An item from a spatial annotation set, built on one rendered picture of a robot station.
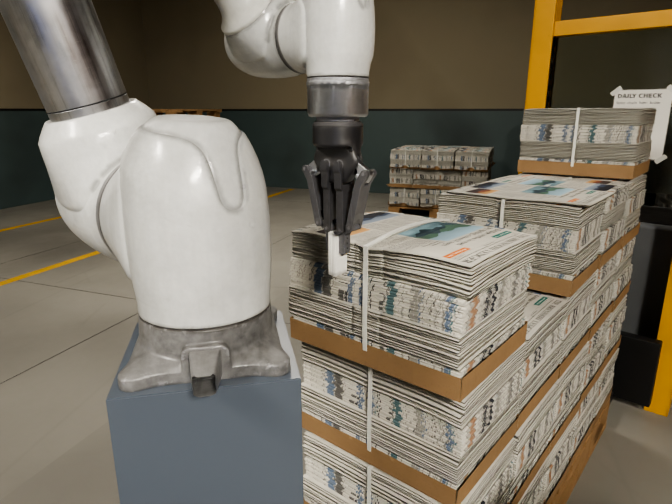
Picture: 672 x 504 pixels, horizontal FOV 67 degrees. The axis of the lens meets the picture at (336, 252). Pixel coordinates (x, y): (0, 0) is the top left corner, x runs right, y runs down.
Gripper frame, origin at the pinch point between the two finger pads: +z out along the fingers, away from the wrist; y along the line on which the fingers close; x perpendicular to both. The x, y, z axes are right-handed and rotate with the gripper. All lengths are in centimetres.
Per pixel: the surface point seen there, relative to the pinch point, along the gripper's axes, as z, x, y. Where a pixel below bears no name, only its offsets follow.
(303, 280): 9.9, -7.5, 14.8
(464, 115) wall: -15, -648, 297
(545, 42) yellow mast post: -50, -179, 32
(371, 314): 12.4, -7.1, -1.7
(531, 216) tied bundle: 4, -67, -7
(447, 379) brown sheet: 19.4, -7.0, -16.8
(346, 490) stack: 56, -10, 6
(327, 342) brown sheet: 20.9, -7.1, 8.4
